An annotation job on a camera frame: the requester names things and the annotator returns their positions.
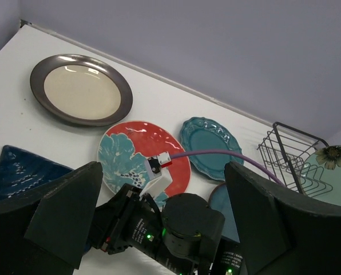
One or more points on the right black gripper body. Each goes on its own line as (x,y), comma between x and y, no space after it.
(126,221)

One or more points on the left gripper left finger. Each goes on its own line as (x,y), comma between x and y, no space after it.
(45,230)

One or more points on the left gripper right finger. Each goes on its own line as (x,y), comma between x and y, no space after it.
(282,231)

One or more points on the red plate with teal flower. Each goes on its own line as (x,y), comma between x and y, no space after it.
(124,148)

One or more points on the dark blue square plate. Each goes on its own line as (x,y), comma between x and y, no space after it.
(21,170)

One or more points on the dark teal blossom plate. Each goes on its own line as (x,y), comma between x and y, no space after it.
(219,200)

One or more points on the light green flower plate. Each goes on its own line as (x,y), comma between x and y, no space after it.
(330,177)

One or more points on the teal scalloped plate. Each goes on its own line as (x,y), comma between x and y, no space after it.
(202,134)

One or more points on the cream plate with brown rim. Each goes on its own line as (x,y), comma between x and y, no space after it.
(81,90)

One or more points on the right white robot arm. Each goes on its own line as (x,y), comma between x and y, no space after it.
(185,236)

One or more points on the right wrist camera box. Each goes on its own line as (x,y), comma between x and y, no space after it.
(159,175)

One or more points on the black wire dish rack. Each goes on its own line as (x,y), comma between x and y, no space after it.
(285,151)

